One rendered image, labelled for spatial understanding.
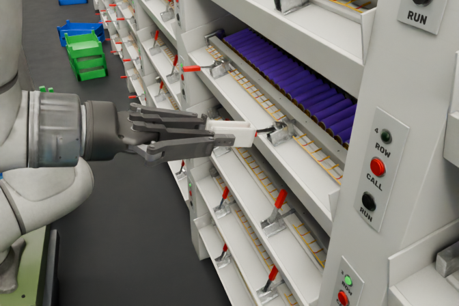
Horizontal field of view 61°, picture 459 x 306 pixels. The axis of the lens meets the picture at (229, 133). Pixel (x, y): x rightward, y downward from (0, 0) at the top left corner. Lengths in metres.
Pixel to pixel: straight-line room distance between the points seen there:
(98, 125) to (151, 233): 1.08
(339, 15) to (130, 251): 1.18
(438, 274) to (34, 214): 0.90
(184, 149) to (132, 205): 1.17
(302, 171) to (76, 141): 0.30
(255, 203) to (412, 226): 0.44
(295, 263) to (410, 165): 0.38
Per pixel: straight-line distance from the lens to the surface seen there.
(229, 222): 1.03
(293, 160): 0.57
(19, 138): 0.47
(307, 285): 0.67
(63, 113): 0.47
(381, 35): 0.36
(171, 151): 0.48
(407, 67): 0.34
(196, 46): 0.96
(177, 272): 1.39
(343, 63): 0.41
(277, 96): 0.66
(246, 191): 0.81
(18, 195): 1.08
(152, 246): 1.48
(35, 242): 1.26
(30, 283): 1.16
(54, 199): 1.09
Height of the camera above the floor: 1.09
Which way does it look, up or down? 33 degrees down
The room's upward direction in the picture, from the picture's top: straight up
